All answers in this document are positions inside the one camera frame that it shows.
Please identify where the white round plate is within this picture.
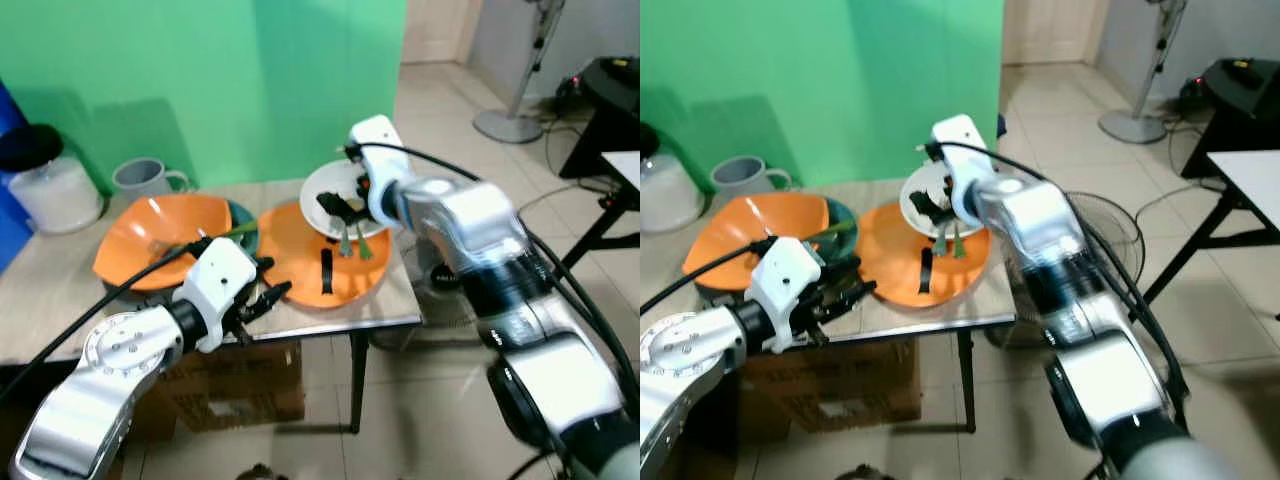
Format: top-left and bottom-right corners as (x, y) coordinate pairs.
(898, 160), (977, 242)
(300, 160), (394, 242)

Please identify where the flat orange plate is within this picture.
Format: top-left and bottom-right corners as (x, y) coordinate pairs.
(855, 201), (988, 310)
(256, 200), (394, 310)

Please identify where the long green utensil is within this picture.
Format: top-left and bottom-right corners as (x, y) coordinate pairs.
(150, 221), (258, 254)

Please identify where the brown cardboard box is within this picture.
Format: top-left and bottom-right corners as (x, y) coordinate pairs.
(740, 337), (924, 434)
(125, 339), (307, 442)

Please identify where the teal plate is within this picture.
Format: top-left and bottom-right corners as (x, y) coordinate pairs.
(821, 196), (860, 257)
(224, 197), (262, 254)

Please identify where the black floor fan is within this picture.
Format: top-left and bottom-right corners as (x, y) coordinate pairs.
(984, 189), (1147, 352)
(369, 234), (502, 352)

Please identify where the deep orange plate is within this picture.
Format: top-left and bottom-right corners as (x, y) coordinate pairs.
(682, 191), (832, 288)
(93, 192), (237, 292)

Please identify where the black table leg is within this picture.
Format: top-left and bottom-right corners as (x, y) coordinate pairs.
(347, 332), (370, 435)
(954, 329), (977, 434)

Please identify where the grey mug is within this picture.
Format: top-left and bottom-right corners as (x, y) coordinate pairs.
(111, 156), (192, 199)
(710, 154), (794, 197)

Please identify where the grey standing fan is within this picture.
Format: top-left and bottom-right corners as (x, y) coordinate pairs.
(471, 0), (567, 145)
(1097, 0), (1192, 145)

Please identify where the green backdrop screen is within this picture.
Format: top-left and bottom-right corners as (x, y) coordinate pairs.
(0, 0), (410, 197)
(640, 0), (1005, 192)

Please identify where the white plastic tub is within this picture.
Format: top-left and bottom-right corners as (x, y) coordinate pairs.
(7, 154), (105, 235)
(640, 151), (709, 234)

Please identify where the beige door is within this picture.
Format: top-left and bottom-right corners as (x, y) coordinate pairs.
(400, 0), (484, 67)
(1003, 0), (1112, 69)

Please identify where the black device with red light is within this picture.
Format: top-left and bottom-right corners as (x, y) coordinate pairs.
(1177, 74), (1217, 117)
(555, 71), (592, 117)

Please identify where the white table with black legs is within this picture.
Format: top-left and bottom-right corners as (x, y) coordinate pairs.
(560, 150), (641, 272)
(1140, 150), (1280, 322)

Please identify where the black side table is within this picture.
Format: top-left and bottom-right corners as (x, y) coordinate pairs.
(1181, 104), (1280, 182)
(557, 100), (641, 182)

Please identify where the blue object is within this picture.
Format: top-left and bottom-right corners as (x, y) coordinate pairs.
(0, 80), (32, 273)

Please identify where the black round lid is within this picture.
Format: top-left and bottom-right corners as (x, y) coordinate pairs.
(0, 124), (65, 173)

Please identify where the black device with yellow label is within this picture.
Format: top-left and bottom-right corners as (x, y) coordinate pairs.
(582, 56), (641, 117)
(1199, 56), (1280, 122)

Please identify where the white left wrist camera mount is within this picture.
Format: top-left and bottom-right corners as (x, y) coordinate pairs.
(746, 237), (824, 354)
(177, 237), (260, 354)

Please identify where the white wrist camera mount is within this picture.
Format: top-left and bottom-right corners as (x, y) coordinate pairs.
(746, 237), (824, 354)
(177, 237), (260, 354)
(347, 114), (414, 230)
(931, 114), (998, 228)

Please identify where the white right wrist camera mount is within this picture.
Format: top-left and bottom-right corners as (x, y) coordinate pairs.
(347, 114), (414, 230)
(931, 114), (998, 228)

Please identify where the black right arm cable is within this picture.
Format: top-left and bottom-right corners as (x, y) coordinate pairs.
(343, 141), (641, 403)
(918, 141), (1191, 403)

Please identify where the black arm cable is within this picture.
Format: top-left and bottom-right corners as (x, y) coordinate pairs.
(640, 236), (778, 316)
(0, 236), (217, 407)
(918, 141), (1191, 403)
(343, 141), (641, 403)

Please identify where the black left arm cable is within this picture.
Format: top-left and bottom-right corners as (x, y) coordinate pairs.
(640, 236), (778, 316)
(0, 236), (217, 407)

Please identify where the grey floor cable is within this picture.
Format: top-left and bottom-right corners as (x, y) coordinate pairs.
(514, 178), (607, 217)
(1134, 180), (1217, 222)

